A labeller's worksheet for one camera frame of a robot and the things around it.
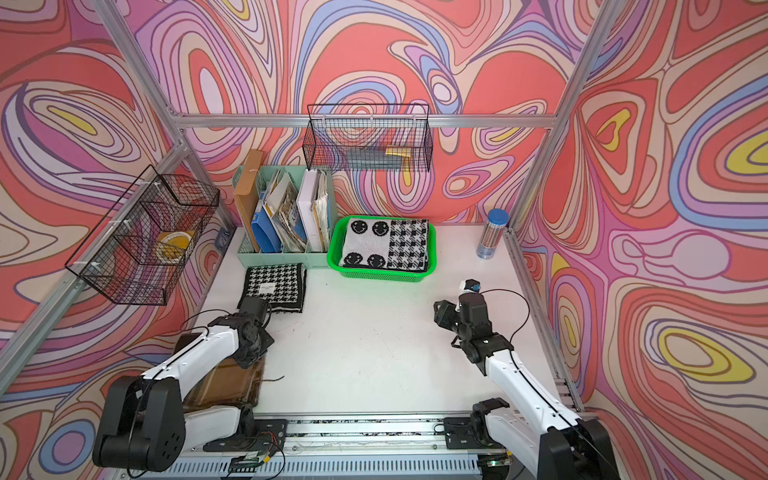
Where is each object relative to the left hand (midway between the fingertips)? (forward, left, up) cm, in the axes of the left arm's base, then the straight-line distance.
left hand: (265, 349), depth 87 cm
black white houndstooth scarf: (+21, -1, +3) cm, 21 cm away
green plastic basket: (+32, -18, +8) cm, 38 cm away
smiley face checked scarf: (+34, -37, +10) cm, 51 cm away
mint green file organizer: (+33, +15, +5) cm, 37 cm away
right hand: (+7, -53, +8) cm, 54 cm away
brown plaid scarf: (-10, +7, 0) cm, 12 cm away
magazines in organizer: (+41, -2, +22) cm, 47 cm away
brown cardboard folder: (+33, +4, +32) cm, 46 cm away
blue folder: (+31, +3, +17) cm, 36 cm away
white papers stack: (+36, -13, +25) cm, 46 cm away
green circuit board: (-27, -2, -3) cm, 28 cm away
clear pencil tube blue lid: (+35, -72, +19) cm, 82 cm away
